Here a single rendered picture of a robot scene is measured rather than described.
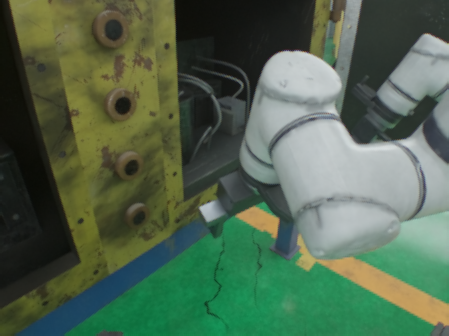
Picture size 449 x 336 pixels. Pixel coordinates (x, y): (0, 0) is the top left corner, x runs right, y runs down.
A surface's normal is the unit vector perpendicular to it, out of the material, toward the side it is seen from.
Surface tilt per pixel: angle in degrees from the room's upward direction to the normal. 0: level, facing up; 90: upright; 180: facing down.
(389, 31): 90
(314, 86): 25
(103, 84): 90
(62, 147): 90
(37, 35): 90
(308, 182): 52
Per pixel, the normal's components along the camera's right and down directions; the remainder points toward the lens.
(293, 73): -0.02, -0.62
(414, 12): -0.21, 0.47
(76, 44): 0.74, 0.34
